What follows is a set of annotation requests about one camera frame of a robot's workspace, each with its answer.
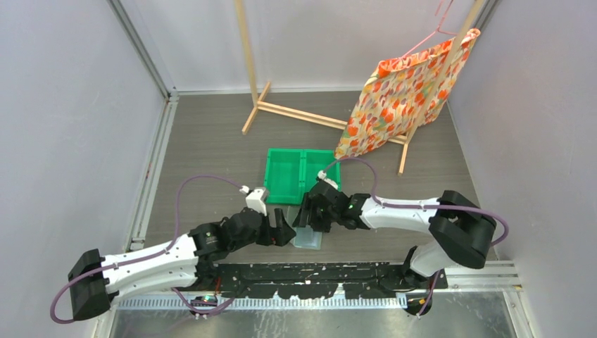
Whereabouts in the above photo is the sage green card holder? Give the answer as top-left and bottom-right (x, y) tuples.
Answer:
(285, 206), (322, 250)

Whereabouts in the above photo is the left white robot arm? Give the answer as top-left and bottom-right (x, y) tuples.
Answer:
(68, 208), (296, 321)

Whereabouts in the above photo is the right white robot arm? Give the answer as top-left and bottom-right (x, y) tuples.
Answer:
(293, 180), (496, 289)

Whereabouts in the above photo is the green plastic double bin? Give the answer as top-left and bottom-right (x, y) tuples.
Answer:
(264, 148), (334, 206)

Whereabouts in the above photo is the wooden clothes rack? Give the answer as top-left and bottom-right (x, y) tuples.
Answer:
(234, 1), (486, 176)

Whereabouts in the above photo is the floral orange fabric bag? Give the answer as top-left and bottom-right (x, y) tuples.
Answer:
(334, 28), (481, 158)

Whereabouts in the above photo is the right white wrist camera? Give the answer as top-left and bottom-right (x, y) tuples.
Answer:
(317, 170), (339, 190)

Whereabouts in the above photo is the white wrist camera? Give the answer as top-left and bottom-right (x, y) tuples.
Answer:
(317, 170), (339, 190)
(245, 187), (269, 216)

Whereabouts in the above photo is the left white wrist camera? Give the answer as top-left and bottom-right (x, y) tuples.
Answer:
(245, 187), (269, 216)

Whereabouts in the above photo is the aluminium rail with slots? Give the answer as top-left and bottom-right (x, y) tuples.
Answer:
(118, 294), (408, 311)

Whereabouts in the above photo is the aluminium corner frame post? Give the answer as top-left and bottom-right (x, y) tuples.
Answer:
(107, 1), (177, 99)

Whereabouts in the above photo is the pink wire hanger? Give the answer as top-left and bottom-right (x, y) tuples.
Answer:
(401, 0), (457, 58)

